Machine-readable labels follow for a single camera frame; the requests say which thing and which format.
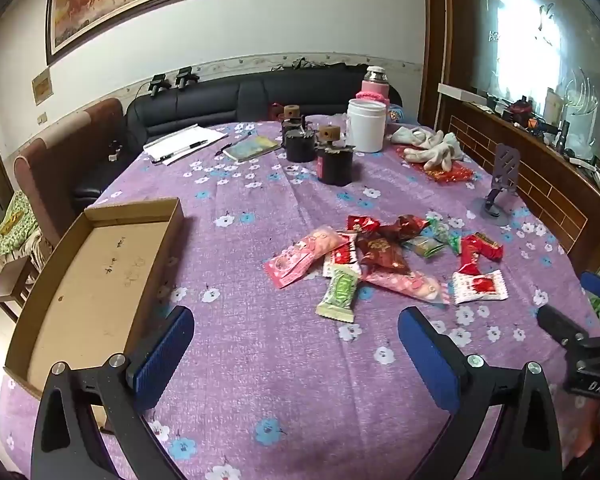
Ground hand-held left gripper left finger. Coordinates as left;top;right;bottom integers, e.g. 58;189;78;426
30;305;196;480

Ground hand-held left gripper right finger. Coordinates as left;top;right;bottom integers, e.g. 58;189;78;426
397;306;563;480

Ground pink cartoon snack packet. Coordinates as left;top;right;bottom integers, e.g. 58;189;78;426
263;226;352;289
362;269;452;306

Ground white red snack packet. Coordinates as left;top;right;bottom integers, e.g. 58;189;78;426
322;232;361;281
451;269;509;306

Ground shallow cardboard box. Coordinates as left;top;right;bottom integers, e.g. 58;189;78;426
4;197;185;433

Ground green white snack packet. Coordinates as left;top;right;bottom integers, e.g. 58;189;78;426
315;265;361;324

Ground plain red snack packet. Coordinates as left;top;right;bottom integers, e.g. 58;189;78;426
457;231;504;276

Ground dark red foil snack packet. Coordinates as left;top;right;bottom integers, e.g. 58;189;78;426
355;234;412;276

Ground red gold snack packet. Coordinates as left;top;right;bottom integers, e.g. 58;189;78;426
346;215;381;234

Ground purple floral tablecloth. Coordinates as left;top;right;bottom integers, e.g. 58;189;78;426
0;120;600;480

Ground wooden sideboard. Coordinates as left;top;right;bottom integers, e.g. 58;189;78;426
437;85;600;281

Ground dark red shiny candy wrapper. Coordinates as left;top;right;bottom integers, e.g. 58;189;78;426
380;214;430;242

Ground beige fringed cloth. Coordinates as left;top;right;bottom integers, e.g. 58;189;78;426
27;225;57;272

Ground wooden stool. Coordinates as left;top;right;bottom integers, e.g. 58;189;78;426
0;255;38;323

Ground white plastic container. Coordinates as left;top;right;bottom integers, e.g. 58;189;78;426
562;87;600;156

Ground red gold printed bag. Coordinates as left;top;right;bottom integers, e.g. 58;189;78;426
405;152;476;182

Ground green patterned blanket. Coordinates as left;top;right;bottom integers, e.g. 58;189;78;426
0;190;43;276

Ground white work glove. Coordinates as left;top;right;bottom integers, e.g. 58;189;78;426
391;126;443;148
404;132;465;171

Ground brown armchair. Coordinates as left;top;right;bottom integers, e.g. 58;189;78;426
14;97;128;248

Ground black white pen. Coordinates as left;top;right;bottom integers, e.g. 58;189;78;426
152;140;208;163

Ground black jar red label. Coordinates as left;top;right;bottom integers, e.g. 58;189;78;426
316;125;356;187

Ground white paper sheets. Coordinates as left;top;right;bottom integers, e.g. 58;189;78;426
143;126;228;166

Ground small green notebook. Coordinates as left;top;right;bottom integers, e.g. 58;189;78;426
228;135;281;163

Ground white plastic jar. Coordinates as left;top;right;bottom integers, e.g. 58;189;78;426
346;98;386;153

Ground white flat box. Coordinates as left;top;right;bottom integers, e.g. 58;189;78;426
437;84;488;102

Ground plain black jar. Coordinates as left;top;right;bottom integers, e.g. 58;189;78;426
285;129;315;163

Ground black leather sofa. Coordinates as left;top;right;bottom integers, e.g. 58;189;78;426
72;64;403;208

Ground pink thermos bottle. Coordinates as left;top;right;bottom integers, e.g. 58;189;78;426
356;66;392;106

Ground large wall mirror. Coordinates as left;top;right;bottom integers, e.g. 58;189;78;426
472;0;600;161

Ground small framed wall plaque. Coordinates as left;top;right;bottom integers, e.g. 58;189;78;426
32;71;55;106

